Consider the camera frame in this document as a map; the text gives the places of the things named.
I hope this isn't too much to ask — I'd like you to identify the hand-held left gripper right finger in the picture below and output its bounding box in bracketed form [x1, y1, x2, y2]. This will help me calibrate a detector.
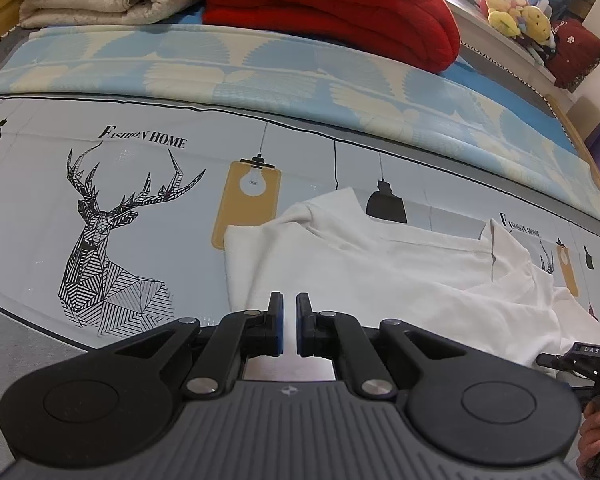
[294, 292, 473, 402]

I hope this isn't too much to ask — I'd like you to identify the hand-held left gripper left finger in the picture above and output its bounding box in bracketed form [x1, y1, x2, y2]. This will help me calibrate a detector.
[111, 291, 285, 399]

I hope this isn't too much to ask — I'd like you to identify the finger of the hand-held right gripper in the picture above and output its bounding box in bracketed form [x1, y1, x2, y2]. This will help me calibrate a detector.
[536, 352, 593, 379]

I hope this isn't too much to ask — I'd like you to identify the white t-shirt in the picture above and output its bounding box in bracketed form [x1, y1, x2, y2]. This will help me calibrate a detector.
[223, 186, 600, 378]

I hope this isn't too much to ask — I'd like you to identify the person's right hand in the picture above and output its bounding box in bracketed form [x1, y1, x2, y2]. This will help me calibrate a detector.
[579, 392, 600, 472]

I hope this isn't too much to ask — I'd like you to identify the deer print bed sheet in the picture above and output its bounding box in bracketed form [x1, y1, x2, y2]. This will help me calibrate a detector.
[0, 94, 600, 461]

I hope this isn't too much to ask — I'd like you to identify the blue leaf pattern mat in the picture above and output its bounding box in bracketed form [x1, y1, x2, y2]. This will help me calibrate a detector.
[0, 24, 600, 225]

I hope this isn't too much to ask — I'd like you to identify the dark red cushion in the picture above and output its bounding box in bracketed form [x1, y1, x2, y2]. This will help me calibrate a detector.
[546, 19, 600, 90]

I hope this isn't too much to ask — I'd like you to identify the red folded quilt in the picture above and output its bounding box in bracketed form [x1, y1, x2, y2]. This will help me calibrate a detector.
[201, 0, 462, 75]

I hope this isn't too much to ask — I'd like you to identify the yellow pink plush toy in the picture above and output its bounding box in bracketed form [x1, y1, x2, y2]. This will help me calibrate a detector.
[484, 0, 525, 39]

